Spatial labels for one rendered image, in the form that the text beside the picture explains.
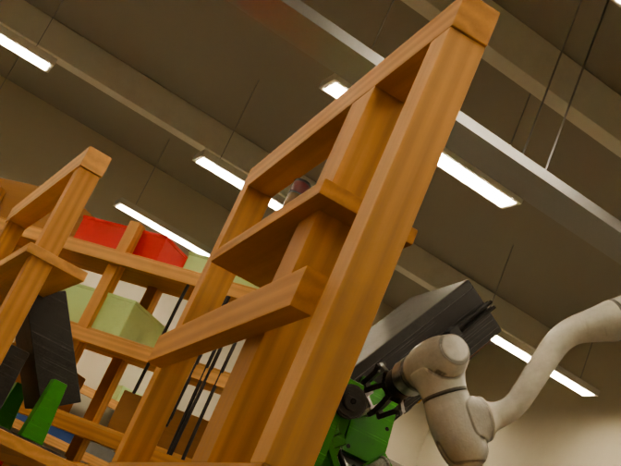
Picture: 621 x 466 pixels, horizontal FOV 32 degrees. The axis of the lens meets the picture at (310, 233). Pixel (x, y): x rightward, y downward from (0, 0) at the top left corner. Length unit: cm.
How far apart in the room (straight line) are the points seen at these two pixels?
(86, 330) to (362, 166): 352
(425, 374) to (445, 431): 13
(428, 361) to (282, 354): 32
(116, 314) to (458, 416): 376
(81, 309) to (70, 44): 444
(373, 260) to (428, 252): 910
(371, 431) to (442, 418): 41
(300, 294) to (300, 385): 21
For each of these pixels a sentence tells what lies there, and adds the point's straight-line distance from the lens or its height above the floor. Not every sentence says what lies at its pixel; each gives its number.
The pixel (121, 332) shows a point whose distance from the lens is 584.
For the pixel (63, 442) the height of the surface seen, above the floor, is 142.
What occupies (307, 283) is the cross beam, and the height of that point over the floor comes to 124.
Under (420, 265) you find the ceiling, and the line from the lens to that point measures 1108.
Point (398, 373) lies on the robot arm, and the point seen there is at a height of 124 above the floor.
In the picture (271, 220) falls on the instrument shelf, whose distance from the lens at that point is 268.
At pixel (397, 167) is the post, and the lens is 212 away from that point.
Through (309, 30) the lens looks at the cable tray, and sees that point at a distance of 534.
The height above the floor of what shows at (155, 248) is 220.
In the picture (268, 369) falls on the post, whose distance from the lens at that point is 236.
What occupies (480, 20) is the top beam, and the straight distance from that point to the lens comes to 231.
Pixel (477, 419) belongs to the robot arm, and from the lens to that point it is 234.
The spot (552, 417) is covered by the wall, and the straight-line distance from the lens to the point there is 1171.
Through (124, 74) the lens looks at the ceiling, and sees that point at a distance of 1012.
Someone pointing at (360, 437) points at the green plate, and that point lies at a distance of 268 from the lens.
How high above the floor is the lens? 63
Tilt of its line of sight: 19 degrees up
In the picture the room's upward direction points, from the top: 24 degrees clockwise
